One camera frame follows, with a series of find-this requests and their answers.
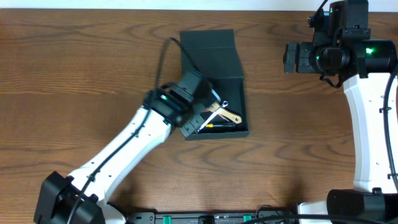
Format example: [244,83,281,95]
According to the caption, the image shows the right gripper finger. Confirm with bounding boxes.
[284,42,299,58]
[284,57,296,73]

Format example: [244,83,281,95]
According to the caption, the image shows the red black pliers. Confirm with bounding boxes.
[204,110,229,122]

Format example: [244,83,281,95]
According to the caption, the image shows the orange scraper wooden handle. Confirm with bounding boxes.
[219,107,242,124]

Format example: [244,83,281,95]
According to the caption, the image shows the silver ring wrench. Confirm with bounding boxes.
[195,101,228,134]

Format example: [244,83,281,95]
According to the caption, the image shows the dark green box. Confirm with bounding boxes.
[180,29,249,140]

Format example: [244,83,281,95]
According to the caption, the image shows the black yellow screwdriver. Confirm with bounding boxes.
[205,123,236,128]

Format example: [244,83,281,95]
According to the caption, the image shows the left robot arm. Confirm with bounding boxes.
[34,86,214,223]

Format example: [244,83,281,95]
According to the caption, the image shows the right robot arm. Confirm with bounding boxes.
[283,0,397,223]

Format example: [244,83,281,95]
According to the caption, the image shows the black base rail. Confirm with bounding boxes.
[127,205,294,224]

